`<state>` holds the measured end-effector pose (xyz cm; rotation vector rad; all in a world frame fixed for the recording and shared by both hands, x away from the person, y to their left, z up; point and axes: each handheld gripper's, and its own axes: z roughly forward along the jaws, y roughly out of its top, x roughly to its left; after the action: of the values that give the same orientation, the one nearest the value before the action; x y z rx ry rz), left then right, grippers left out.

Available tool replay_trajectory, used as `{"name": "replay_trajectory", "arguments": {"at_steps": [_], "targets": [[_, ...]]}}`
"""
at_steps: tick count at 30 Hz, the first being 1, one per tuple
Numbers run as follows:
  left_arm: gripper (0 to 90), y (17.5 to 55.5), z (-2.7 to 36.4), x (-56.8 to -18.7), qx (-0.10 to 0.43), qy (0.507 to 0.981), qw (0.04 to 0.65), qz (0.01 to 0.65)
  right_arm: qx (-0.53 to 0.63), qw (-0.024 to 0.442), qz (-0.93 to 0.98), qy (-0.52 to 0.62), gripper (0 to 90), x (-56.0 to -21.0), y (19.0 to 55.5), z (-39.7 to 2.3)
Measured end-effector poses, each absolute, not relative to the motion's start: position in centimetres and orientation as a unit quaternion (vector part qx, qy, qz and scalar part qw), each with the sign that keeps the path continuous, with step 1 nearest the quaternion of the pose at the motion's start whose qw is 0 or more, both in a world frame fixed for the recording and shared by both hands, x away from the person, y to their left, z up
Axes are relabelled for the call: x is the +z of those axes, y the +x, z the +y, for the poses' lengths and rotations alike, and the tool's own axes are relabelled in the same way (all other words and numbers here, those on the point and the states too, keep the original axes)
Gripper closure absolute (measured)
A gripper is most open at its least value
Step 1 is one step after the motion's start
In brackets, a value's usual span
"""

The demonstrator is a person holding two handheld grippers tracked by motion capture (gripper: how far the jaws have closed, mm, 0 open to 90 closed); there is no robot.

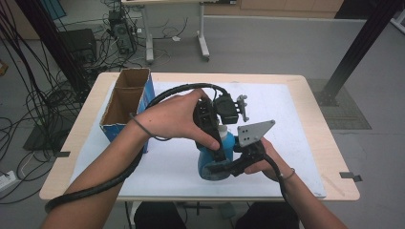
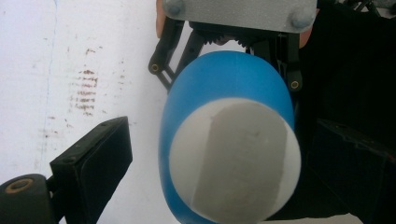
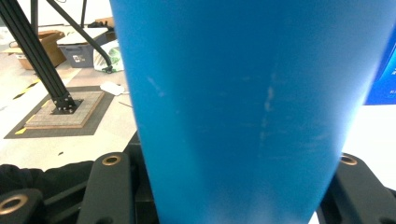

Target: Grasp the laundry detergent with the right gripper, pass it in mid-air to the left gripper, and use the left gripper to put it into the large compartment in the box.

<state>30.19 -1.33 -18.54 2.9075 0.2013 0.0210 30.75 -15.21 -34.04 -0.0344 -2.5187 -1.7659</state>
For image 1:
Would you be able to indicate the white table mat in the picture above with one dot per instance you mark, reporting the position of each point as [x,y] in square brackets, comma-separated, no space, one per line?
[286,127]

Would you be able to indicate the blue plastic bottle white cap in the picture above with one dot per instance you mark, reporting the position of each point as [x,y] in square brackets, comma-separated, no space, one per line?
[207,159]

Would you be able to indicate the person's right hand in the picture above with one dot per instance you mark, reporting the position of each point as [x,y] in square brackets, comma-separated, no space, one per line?
[270,167]

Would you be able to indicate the blue cardboard box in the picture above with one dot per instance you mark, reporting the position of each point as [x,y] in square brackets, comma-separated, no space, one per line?
[125,101]

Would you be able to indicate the computer tower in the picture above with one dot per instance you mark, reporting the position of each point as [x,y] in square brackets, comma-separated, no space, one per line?
[122,35]

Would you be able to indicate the white power strip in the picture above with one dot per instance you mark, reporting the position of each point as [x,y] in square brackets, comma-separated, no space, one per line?
[7,180]

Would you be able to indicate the person's left leg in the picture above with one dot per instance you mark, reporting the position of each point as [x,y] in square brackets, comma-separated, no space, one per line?
[159,216]

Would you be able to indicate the white desk with legs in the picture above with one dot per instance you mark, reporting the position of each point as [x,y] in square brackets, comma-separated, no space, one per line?
[202,41]

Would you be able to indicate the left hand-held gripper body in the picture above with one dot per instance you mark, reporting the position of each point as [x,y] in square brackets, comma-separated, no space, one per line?
[226,109]

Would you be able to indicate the black tape strip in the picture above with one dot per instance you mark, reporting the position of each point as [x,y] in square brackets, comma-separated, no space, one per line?
[350,176]
[62,154]

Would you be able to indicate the person's left hand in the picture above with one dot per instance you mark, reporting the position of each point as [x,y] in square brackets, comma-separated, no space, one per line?
[168,119]

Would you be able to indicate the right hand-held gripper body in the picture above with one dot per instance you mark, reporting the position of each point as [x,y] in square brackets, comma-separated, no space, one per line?
[253,133]

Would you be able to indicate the black metal stand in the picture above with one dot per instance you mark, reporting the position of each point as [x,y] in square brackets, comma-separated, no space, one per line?
[353,54]
[54,47]

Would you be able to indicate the black box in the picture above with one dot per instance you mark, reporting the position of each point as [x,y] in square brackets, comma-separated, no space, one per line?
[79,44]

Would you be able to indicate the dark floor mat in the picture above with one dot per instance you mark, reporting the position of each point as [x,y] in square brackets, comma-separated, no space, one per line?
[347,111]

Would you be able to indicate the person's right leg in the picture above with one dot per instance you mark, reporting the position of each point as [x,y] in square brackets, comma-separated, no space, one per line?
[270,218]

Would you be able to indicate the person's leg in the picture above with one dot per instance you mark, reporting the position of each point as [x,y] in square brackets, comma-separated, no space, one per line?
[159,216]
[270,218]

